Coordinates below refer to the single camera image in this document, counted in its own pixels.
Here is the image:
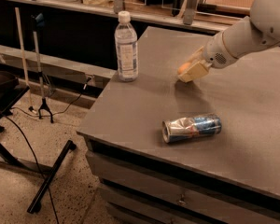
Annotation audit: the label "white stick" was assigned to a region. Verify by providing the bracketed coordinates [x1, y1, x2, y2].
[15, 7, 37, 115]

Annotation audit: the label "grey cabinet drawers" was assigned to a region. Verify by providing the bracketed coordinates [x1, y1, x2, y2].
[86, 139, 280, 224]

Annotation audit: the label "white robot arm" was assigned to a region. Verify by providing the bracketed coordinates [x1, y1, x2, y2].
[177, 0, 280, 83]

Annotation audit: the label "clear plastic water bottle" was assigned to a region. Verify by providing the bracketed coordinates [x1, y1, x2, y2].
[114, 11, 139, 82]

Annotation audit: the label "black folding table stand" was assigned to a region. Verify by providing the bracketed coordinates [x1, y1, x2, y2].
[0, 70, 77, 215]

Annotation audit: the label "wall power plug cable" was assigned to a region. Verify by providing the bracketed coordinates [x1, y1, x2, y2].
[11, 75, 94, 119]

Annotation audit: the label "orange fruit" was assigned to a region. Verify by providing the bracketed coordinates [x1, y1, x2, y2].
[177, 62, 191, 75]

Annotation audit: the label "crushed blue silver can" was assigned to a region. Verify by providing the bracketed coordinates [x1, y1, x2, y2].
[162, 114, 222, 143]

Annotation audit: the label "black tripod stand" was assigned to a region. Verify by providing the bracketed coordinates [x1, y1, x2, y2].
[31, 13, 53, 122]

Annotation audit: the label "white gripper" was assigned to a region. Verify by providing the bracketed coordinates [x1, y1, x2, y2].
[178, 31, 239, 83]

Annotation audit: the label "black floor cable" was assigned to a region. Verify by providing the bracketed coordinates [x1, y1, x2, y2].
[0, 108, 61, 224]

